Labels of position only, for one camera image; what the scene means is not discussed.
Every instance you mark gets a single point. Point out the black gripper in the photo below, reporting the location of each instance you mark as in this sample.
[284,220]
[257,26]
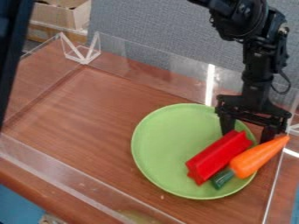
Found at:
[253,108]

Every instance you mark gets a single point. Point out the orange toy carrot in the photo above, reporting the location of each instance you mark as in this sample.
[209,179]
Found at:
[245,164]

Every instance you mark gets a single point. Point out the red plastic block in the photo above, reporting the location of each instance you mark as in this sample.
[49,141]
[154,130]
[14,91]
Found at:
[213,159]

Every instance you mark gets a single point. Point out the green plastic plate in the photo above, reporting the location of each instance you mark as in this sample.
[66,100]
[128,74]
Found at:
[169,137]

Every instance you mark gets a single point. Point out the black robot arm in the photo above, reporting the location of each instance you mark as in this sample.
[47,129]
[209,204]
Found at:
[248,21]

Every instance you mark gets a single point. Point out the cardboard box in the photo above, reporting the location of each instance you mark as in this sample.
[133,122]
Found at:
[63,13]

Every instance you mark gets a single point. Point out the wooden shelf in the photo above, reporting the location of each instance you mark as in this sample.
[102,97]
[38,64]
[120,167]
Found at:
[41,34]

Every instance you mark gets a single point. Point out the clear acrylic tray wall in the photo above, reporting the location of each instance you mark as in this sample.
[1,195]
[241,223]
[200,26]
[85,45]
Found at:
[65,144]

